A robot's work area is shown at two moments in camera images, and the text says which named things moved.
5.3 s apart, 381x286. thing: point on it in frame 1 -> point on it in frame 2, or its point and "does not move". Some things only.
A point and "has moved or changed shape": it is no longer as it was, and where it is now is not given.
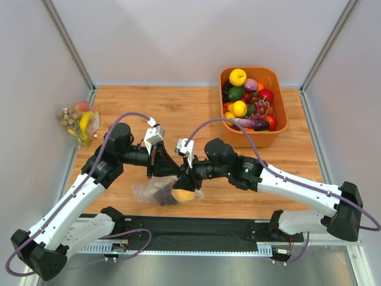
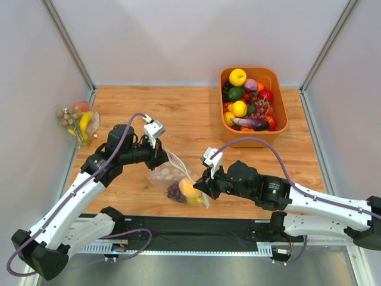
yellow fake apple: [237, 77] does not move
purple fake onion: [250, 85] does not move
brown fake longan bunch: [68, 117] does not move
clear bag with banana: [79, 120] does not move
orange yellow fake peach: [183, 196] has moved or changed shape
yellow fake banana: [84, 117] does not move
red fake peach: [83, 106] does not move
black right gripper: [191, 174] -> [212, 185]
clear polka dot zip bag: [158, 190] has moved or changed shape
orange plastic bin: [254, 96] does not move
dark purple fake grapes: [164, 196] -> [174, 192]
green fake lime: [236, 93] does not move
